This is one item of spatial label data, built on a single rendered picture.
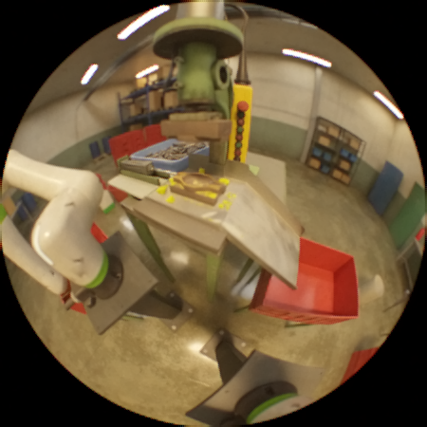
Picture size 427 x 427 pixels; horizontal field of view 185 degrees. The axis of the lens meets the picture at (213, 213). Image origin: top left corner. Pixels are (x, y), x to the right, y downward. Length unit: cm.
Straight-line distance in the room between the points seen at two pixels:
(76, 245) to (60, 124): 834
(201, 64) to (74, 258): 46
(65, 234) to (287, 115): 561
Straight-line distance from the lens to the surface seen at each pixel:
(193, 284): 130
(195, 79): 33
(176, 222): 35
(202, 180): 45
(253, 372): 37
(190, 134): 32
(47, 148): 843
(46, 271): 61
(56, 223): 28
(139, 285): 38
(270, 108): 554
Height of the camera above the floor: 125
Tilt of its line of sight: 43 degrees down
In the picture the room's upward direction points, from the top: 3 degrees clockwise
